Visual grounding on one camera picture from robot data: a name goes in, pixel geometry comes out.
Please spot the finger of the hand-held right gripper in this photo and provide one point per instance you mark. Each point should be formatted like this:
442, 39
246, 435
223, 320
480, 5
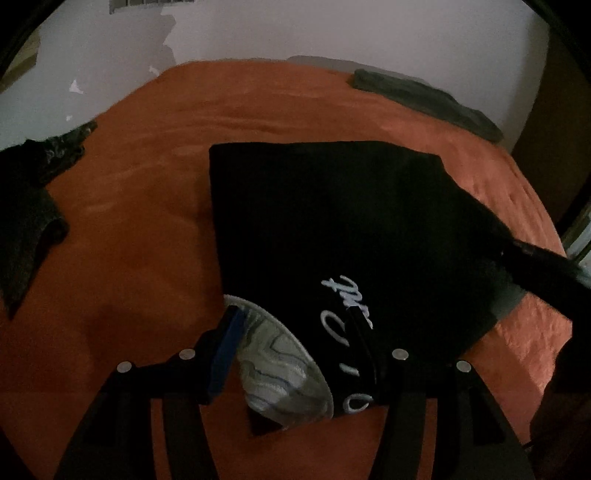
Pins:
549, 272

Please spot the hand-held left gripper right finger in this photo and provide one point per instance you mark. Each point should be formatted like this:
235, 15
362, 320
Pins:
406, 397

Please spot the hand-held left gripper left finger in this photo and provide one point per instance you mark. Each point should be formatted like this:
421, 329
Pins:
226, 353

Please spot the black shirt with flower print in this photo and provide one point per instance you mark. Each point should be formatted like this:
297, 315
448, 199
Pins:
332, 217

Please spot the metal framed door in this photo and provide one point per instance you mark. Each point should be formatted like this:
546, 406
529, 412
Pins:
577, 240

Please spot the orange blanket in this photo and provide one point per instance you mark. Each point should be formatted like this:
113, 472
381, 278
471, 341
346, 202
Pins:
147, 221

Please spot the grey folded cloth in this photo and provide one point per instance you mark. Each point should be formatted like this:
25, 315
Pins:
425, 99

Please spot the dark grey jeans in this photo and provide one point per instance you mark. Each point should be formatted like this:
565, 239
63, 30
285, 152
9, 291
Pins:
27, 244

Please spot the dark patterned garment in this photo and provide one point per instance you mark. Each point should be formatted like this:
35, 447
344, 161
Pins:
69, 147

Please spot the plain black garment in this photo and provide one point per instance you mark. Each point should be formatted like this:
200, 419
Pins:
21, 161

